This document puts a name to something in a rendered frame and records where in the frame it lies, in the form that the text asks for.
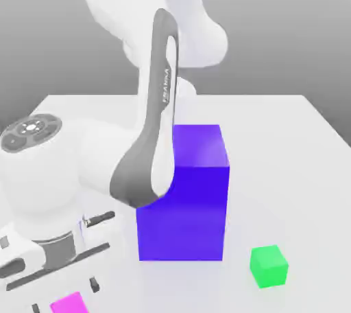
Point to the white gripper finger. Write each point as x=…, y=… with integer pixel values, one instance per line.
x=94, y=285
x=35, y=308

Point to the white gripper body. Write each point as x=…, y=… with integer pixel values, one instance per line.
x=68, y=277

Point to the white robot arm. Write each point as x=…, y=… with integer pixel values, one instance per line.
x=54, y=181

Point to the small magenta cube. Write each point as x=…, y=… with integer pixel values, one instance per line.
x=69, y=304

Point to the small green cube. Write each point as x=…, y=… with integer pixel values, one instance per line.
x=268, y=267

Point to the large blue box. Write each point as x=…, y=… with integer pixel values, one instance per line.
x=183, y=214

